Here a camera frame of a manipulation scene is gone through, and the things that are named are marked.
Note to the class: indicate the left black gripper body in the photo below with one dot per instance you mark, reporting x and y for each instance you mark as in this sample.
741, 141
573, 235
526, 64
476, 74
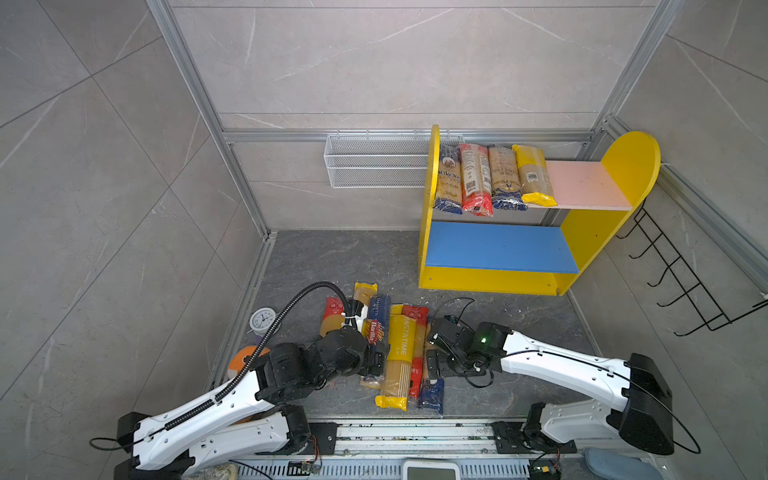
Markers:
364, 364

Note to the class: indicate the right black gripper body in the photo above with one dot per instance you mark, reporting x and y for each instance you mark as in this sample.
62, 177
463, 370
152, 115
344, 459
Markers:
449, 366

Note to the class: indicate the blue Sankara spaghetti bag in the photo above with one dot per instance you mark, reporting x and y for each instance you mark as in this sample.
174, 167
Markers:
448, 196

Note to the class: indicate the dark blue end spaghetti bag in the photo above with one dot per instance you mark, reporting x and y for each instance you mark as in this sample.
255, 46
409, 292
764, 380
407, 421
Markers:
506, 187

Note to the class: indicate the red label spaghetti bag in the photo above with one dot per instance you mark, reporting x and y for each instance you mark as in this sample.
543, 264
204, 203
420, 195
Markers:
476, 180

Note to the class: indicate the yellow end spaghetti bag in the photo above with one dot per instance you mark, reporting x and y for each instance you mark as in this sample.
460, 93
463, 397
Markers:
536, 186

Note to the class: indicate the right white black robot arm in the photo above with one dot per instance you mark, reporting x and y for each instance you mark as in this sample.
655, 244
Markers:
626, 400

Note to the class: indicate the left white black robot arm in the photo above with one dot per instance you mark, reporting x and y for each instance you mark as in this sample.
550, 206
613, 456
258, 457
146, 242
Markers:
255, 413

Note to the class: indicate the yellow pink blue wooden shelf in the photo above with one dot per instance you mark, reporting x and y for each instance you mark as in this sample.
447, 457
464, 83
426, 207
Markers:
467, 253

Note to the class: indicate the thin red spaghetti bag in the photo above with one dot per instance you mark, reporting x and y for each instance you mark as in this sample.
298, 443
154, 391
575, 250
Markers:
420, 315

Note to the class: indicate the blue trim spaghetti bag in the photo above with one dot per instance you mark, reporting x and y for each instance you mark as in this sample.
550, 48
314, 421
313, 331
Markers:
432, 385

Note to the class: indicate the yellow Pastatime spaghetti bag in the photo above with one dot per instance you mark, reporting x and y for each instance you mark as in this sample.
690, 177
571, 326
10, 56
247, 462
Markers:
397, 379

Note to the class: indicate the orange plush toy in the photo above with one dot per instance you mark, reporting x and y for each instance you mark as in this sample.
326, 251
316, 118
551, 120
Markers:
239, 361

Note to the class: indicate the white analog alarm clock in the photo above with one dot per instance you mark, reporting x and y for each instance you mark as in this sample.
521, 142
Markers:
261, 320

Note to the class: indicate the blue Barilla spaghetti box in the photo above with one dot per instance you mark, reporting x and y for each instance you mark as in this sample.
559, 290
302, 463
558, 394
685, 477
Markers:
375, 329

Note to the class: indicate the yellow label spaghetti bag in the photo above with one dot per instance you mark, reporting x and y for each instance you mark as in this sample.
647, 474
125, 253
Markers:
365, 292

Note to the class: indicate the white digital scale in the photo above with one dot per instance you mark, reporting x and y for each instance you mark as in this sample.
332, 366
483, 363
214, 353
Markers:
422, 469

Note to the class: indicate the blue grey cloth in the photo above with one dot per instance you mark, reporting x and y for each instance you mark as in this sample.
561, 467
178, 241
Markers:
612, 466

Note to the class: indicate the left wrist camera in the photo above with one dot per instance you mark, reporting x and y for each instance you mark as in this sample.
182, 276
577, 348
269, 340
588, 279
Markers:
356, 314

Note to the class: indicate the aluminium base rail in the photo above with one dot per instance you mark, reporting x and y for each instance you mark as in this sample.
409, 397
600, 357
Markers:
377, 448

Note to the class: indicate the white wire mesh basket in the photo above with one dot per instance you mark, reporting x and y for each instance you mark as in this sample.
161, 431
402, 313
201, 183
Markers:
393, 161

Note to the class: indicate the black wire hook rack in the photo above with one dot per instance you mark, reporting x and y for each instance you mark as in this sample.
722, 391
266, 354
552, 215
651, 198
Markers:
690, 289

